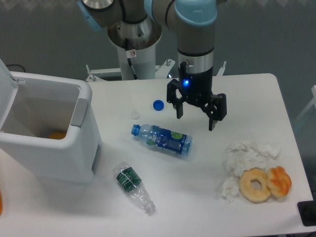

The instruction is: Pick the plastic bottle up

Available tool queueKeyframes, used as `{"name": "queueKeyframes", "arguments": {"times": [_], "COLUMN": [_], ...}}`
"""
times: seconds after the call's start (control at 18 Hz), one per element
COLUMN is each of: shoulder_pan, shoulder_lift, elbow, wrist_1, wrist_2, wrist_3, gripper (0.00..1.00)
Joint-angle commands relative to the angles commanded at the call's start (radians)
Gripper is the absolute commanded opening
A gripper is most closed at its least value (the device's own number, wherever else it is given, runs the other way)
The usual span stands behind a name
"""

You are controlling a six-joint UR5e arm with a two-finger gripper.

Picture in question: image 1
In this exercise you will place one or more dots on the blue bottle cap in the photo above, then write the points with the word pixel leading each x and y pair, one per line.
pixel 158 105

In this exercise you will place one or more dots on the plain ring donut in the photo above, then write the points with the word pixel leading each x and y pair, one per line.
pixel 253 185

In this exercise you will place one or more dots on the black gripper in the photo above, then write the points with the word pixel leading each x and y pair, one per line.
pixel 195 89

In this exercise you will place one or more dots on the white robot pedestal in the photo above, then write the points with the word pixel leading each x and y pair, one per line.
pixel 137 64

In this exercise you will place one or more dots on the small crumpled white tissue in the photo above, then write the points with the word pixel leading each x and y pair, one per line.
pixel 229 189

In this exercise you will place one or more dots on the black device at table edge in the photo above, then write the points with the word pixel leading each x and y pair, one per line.
pixel 307 210

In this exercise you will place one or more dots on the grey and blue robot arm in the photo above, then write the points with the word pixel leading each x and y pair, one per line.
pixel 192 21

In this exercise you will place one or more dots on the large crumpled white tissue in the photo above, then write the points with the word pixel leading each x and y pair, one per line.
pixel 245 155

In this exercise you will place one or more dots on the white trash bin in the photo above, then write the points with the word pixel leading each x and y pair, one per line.
pixel 33 106

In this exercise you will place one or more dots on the green label clear plastic bottle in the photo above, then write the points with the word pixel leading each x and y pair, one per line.
pixel 133 186

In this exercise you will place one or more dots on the orange item inside bin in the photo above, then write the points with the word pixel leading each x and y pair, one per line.
pixel 58 135

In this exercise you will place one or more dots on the white bottle cap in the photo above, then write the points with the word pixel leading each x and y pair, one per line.
pixel 135 115

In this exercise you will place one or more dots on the white object at right edge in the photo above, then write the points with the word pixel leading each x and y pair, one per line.
pixel 306 113

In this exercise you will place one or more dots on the orange object at left edge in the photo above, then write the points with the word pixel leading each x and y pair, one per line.
pixel 1 203

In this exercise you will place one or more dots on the orange glazed pastry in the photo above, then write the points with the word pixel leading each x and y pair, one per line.
pixel 278 181

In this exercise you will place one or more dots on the blue label plastic bottle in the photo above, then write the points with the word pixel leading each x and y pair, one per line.
pixel 157 137

